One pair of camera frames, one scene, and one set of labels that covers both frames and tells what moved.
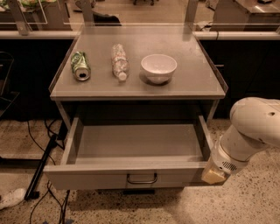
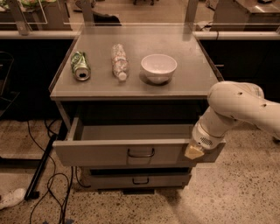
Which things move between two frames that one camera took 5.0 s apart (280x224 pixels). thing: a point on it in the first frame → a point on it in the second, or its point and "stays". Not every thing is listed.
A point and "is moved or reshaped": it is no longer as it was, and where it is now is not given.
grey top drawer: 131,156 is moved or reshaped
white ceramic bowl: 158,68 stays
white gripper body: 224,161 → 204,138
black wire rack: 7,99 stays
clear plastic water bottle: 120,63 stays
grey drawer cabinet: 138,101 stays
